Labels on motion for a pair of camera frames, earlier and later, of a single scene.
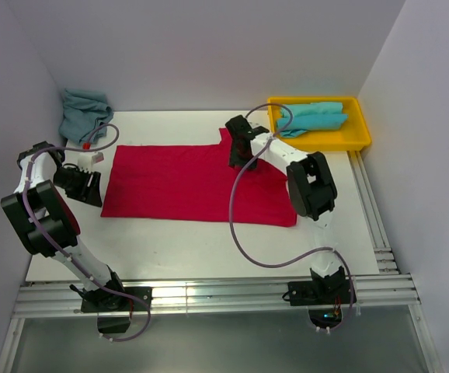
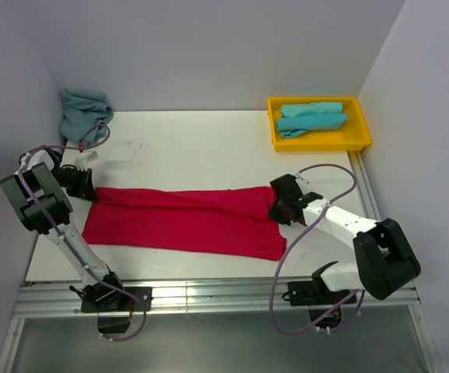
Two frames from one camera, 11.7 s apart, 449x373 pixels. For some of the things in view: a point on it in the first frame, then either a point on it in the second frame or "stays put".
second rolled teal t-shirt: x=301 y=123 stays put
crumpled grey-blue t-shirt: x=82 y=113 stays put
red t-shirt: x=191 y=183 -> x=229 y=221
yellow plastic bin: x=353 y=135 stays put
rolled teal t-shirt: x=312 y=109 stays put
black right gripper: x=234 y=158 -> x=274 y=214
